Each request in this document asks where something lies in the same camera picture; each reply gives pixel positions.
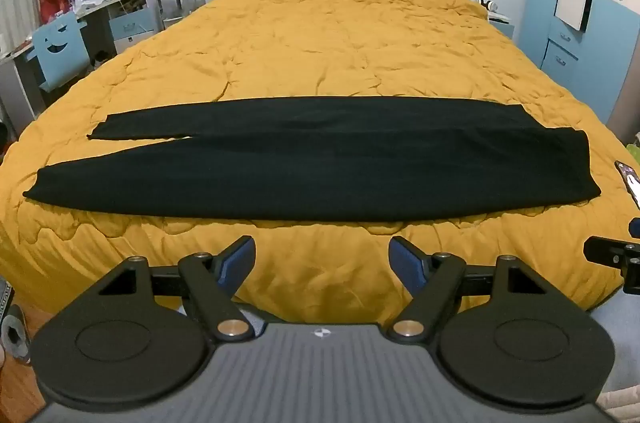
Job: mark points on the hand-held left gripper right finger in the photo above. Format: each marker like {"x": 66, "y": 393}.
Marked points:
{"x": 406, "y": 259}

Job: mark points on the smartphone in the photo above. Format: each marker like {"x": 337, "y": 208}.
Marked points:
{"x": 630, "y": 180}

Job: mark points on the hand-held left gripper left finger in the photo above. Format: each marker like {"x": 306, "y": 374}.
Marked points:
{"x": 239, "y": 260}

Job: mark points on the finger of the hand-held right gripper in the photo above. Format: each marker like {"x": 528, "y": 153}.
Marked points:
{"x": 605, "y": 248}

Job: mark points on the red bag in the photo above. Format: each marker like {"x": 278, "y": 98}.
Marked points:
{"x": 56, "y": 3}

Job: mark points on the blue wardrobe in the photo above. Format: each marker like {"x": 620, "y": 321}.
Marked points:
{"x": 585, "y": 3}

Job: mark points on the cluttered desk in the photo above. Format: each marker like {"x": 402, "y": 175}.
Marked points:
{"x": 100, "y": 15}

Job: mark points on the grey slipper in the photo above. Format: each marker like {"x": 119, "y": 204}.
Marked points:
{"x": 14, "y": 333}

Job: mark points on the blue smiley face chair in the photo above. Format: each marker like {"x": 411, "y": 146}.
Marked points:
{"x": 57, "y": 50}

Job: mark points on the white nightstand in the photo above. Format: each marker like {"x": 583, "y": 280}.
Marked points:
{"x": 500, "y": 23}

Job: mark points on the yellow quilted blanket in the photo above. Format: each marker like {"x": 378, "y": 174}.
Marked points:
{"x": 320, "y": 33}

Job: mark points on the black pants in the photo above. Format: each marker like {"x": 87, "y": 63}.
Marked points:
{"x": 320, "y": 163}

